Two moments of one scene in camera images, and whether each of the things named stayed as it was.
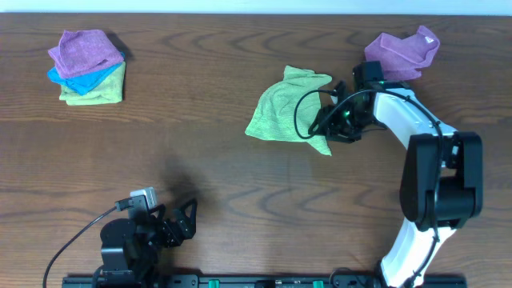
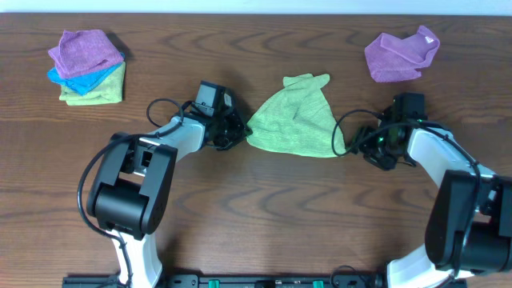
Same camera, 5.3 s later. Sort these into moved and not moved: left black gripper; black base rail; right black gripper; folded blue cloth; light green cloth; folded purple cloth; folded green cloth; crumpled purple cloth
Moved: right black gripper; light green cloth; left black gripper
Not moved: folded blue cloth; black base rail; crumpled purple cloth; folded purple cloth; folded green cloth
